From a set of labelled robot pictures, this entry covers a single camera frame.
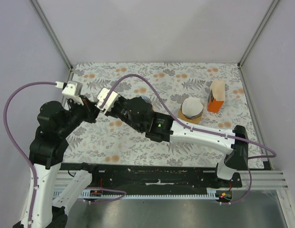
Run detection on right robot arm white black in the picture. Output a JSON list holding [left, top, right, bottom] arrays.
[[101, 96, 248, 187]]

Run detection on blue plastic dripper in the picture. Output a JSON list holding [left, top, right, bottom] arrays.
[[140, 95, 151, 104]]

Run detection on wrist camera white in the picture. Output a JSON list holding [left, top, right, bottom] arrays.
[[62, 81, 84, 105], [96, 87, 120, 114]]

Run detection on right aluminium frame post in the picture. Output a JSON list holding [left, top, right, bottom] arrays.
[[238, 0, 281, 68]]

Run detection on aluminium frame post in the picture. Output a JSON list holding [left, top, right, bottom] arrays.
[[29, 0, 73, 72], [238, 0, 281, 68]]

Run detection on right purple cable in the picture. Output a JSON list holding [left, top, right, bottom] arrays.
[[101, 74, 277, 205]]

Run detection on white cable duct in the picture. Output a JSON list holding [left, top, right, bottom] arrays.
[[54, 187, 233, 199]]

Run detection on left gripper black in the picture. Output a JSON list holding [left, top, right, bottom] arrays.
[[59, 94, 100, 136]]

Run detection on aluminium rail front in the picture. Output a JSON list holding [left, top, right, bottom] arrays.
[[240, 169, 290, 190]]

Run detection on coffee filter box orange black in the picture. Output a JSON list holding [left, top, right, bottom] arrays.
[[207, 80, 226, 113]]

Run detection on left aluminium frame post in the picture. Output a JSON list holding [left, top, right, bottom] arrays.
[[29, 0, 73, 72]]

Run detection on floral tablecloth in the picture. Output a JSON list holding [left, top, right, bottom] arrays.
[[64, 63, 256, 167]]

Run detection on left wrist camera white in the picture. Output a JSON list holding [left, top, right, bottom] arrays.
[[62, 81, 84, 105]]

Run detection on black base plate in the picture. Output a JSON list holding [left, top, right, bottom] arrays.
[[60, 163, 243, 189]]

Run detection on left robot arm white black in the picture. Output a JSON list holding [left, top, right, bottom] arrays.
[[14, 95, 100, 228]]

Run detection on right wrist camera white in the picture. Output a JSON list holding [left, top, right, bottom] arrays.
[[96, 87, 120, 114]]

